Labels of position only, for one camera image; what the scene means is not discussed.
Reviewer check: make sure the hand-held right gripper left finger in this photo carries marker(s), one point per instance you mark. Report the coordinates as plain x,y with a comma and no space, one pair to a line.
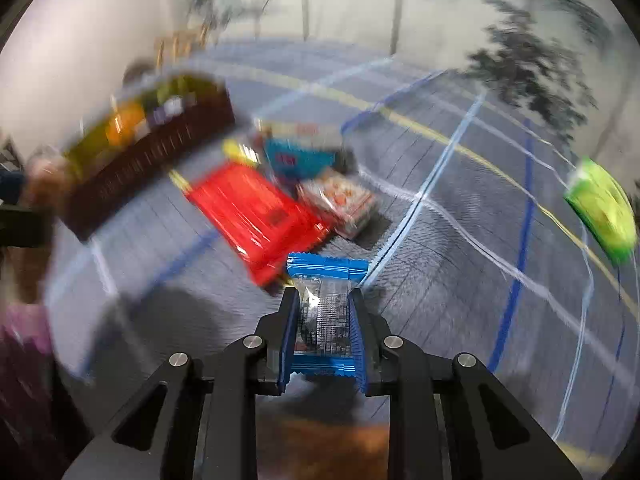
290,330

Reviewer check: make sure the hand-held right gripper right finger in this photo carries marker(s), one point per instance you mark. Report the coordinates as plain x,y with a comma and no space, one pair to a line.
359,340

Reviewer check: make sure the blue-ended clear snack packet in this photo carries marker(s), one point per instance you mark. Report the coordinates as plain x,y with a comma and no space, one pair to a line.
325,320

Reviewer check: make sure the red snack packet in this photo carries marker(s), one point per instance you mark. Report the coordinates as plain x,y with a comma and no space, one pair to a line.
250,215

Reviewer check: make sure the white orange snack packet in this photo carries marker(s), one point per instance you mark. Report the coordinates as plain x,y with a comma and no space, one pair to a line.
345,200

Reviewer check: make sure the gold tin box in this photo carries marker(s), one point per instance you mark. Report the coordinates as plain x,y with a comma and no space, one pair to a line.
150,160

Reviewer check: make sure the blue plaid blanket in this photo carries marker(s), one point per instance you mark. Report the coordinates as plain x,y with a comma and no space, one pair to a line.
450,260

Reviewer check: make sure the teal snack packet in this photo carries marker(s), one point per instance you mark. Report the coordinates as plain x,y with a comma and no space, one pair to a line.
300,157

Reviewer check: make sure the person's purple clothing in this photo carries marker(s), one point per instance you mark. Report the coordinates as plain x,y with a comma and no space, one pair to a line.
25,330

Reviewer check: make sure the green snack packet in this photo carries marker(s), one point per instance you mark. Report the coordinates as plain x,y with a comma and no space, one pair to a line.
600,205

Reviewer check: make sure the landscape painted folding screen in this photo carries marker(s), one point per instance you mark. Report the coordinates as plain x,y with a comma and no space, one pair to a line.
400,0

